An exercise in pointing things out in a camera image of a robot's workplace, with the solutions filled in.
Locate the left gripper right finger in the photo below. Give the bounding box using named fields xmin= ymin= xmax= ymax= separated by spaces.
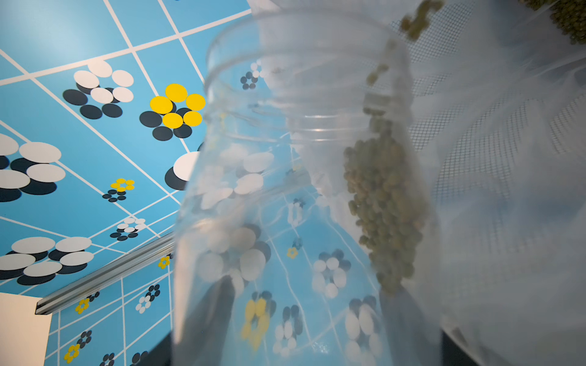
xmin=379 ymin=288 xmax=476 ymax=366

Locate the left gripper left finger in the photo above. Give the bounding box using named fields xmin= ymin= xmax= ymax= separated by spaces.
xmin=138 ymin=276 xmax=236 ymax=365

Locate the clear jar large red lid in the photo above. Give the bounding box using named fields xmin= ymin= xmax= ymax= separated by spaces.
xmin=172 ymin=9 xmax=440 ymax=365

